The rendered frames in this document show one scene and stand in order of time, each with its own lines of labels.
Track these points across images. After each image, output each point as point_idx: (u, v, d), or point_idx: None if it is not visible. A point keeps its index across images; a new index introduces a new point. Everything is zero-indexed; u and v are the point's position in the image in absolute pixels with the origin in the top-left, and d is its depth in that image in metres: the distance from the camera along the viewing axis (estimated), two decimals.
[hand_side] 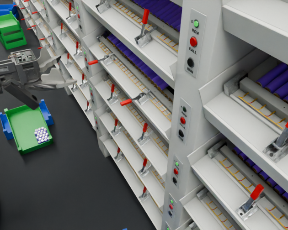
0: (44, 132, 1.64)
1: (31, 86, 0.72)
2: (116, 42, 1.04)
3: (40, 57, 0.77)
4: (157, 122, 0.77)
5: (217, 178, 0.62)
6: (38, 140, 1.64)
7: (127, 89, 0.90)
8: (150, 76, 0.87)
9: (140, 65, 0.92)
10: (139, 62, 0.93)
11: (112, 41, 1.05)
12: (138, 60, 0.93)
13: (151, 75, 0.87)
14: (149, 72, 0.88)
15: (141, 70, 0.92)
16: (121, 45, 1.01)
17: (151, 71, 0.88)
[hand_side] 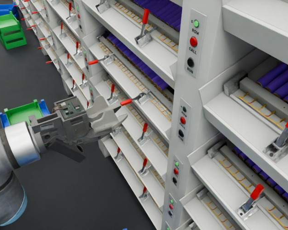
0: None
1: (78, 141, 0.61)
2: (116, 42, 1.04)
3: (93, 106, 0.64)
4: (157, 122, 0.77)
5: (217, 178, 0.62)
6: None
7: (127, 89, 0.90)
8: (150, 76, 0.87)
9: (140, 65, 0.92)
10: (139, 62, 0.93)
11: (112, 41, 1.05)
12: (138, 60, 0.93)
13: (151, 75, 0.87)
14: (149, 72, 0.88)
15: (141, 70, 0.92)
16: (121, 45, 1.01)
17: (151, 71, 0.88)
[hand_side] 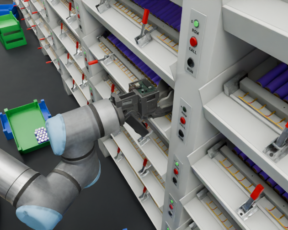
0: (44, 132, 1.64)
1: (147, 116, 0.71)
2: (116, 42, 1.04)
3: (157, 87, 0.74)
4: (157, 122, 0.77)
5: (217, 178, 0.62)
6: (38, 140, 1.64)
7: (127, 89, 0.90)
8: (150, 76, 0.87)
9: (140, 65, 0.92)
10: (139, 62, 0.93)
11: (112, 41, 1.05)
12: (138, 60, 0.93)
13: (151, 75, 0.87)
14: (149, 72, 0.88)
15: (141, 70, 0.92)
16: (121, 45, 1.01)
17: (151, 71, 0.88)
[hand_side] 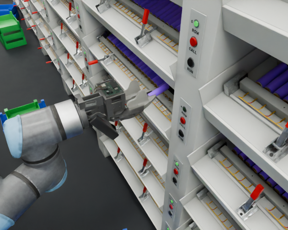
0: None
1: (115, 118, 0.69)
2: (116, 42, 1.04)
3: (128, 89, 0.71)
4: (157, 122, 0.77)
5: (217, 178, 0.62)
6: None
7: (127, 89, 0.90)
8: (150, 76, 0.87)
9: (140, 65, 0.92)
10: (139, 62, 0.93)
11: (112, 41, 1.05)
12: (138, 60, 0.93)
13: (151, 75, 0.87)
14: (149, 72, 0.88)
15: (141, 70, 0.92)
16: (121, 45, 1.01)
17: (151, 71, 0.88)
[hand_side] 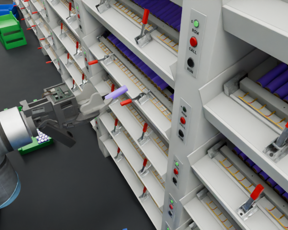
0: None
1: (68, 125, 0.64)
2: (116, 42, 1.04)
3: (82, 93, 0.67)
4: (157, 122, 0.77)
5: (217, 178, 0.62)
6: (38, 140, 1.64)
7: (127, 89, 0.90)
8: (150, 76, 0.87)
9: (140, 65, 0.92)
10: (139, 62, 0.93)
11: (112, 41, 1.05)
12: (138, 60, 0.93)
13: (151, 75, 0.87)
14: (149, 72, 0.88)
15: (141, 70, 0.92)
16: (121, 45, 1.01)
17: (151, 71, 0.88)
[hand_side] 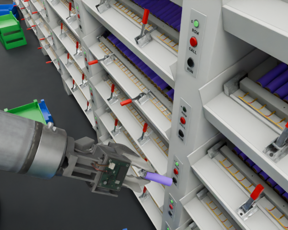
0: None
1: None
2: (116, 42, 1.04)
3: (135, 164, 0.53)
4: (157, 122, 0.77)
5: (217, 178, 0.62)
6: None
7: (127, 89, 0.90)
8: (150, 76, 0.87)
9: (140, 65, 0.92)
10: (139, 62, 0.93)
11: (112, 41, 1.05)
12: (138, 60, 0.93)
13: (151, 75, 0.87)
14: (149, 72, 0.88)
15: (141, 70, 0.92)
16: (121, 45, 1.01)
17: (151, 71, 0.88)
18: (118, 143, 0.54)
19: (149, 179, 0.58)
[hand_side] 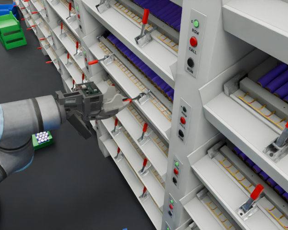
0: (44, 132, 1.64)
1: (91, 118, 0.74)
2: (116, 42, 1.04)
3: (105, 93, 0.78)
4: (157, 122, 0.77)
5: (217, 178, 0.62)
6: (38, 140, 1.64)
7: (127, 89, 0.90)
8: (150, 76, 0.87)
9: (140, 65, 0.92)
10: (139, 62, 0.93)
11: (112, 41, 1.05)
12: (138, 60, 0.93)
13: (151, 75, 0.87)
14: (149, 72, 0.88)
15: (141, 70, 0.92)
16: (121, 45, 1.01)
17: (151, 71, 0.88)
18: None
19: (166, 88, 0.81)
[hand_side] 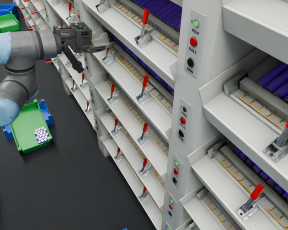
0: (44, 132, 1.64)
1: (82, 51, 0.90)
2: (119, 39, 1.04)
3: (95, 34, 0.94)
4: (157, 122, 0.77)
5: (217, 178, 0.62)
6: (38, 140, 1.64)
7: (127, 89, 0.90)
8: (154, 73, 0.87)
9: (144, 62, 0.92)
10: None
11: (115, 39, 1.05)
12: None
13: (155, 72, 0.87)
14: (153, 70, 0.88)
15: (145, 68, 0.92)
16: None
17: None
18: None
19: None
